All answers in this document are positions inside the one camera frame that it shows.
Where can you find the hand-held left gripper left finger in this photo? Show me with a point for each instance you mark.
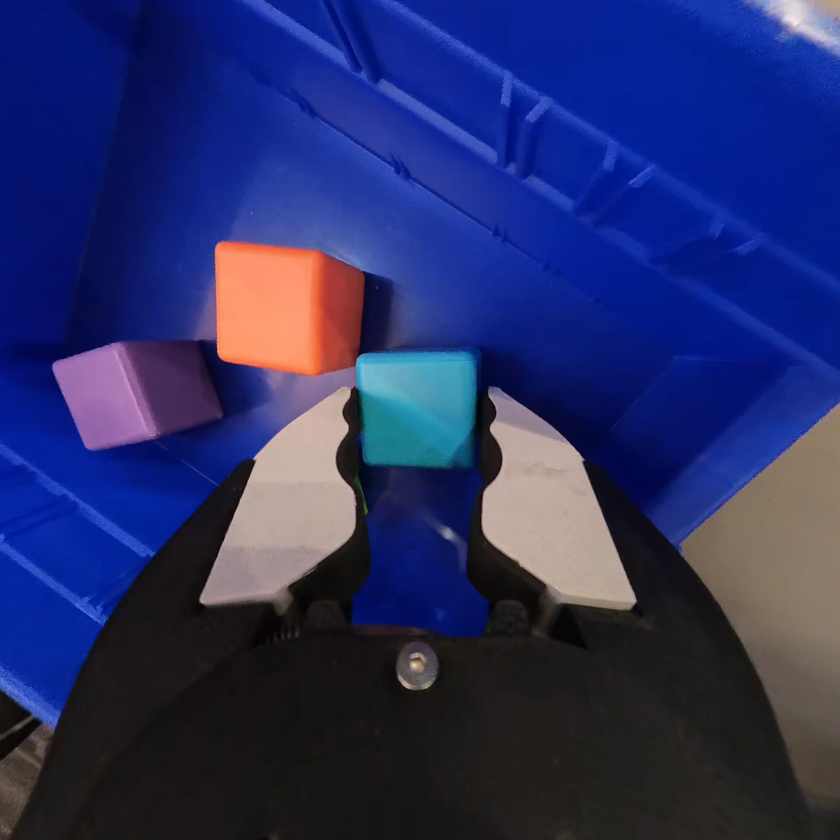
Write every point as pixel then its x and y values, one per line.
pixel 289 518

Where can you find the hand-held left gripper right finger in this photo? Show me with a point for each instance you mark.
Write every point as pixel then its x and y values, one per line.
pixel 551 518

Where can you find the green cube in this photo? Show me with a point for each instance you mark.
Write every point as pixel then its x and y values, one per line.
pixel 359 495

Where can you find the light blue cube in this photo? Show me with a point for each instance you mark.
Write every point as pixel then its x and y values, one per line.
pixel 417 407

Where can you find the purple cube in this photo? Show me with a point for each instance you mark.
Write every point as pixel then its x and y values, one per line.
pixel 134 394

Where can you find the orange cube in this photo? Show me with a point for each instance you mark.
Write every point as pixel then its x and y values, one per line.
pixel 289 308

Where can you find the blue plastic bin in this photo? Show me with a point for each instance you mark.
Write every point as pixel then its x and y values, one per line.
pixel 525 262

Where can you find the grey desk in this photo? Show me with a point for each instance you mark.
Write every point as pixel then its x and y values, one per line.
pixel 774 558

